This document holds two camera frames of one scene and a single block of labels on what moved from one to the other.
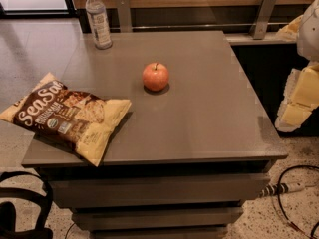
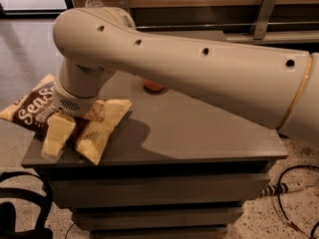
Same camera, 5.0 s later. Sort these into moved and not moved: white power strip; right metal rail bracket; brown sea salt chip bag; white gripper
Moved: white gripper
Not moved: brown sea salt chip bag; white power strip; right metal rail bracket
